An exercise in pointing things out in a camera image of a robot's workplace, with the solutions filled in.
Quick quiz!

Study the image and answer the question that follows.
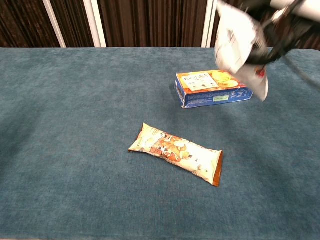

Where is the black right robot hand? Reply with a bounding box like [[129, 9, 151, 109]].
[[246, 6, 318, 66]]

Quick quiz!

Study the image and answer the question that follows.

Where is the white snack bag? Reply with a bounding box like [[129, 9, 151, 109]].
[[214, 0, 270, 102]]

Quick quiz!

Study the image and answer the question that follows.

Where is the blue orange biscuit box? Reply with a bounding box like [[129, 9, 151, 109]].
[[175, 69, 254, 110]]

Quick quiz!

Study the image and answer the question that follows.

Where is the long beige snack pack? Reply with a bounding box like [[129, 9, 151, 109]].
[[127, 122, 223, 188]]

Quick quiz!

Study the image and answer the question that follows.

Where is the teal velvet tablecloth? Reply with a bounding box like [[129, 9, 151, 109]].
[[0, 46, 320, 240]]

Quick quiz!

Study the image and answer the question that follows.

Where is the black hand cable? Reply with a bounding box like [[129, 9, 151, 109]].
[[281, 53, 320, 89]]

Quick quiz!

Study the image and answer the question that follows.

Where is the white partition post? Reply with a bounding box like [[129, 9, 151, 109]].
[[200, 0, 219, 49], [42, 0, 67, 49], [82, 0, 108, 49]]

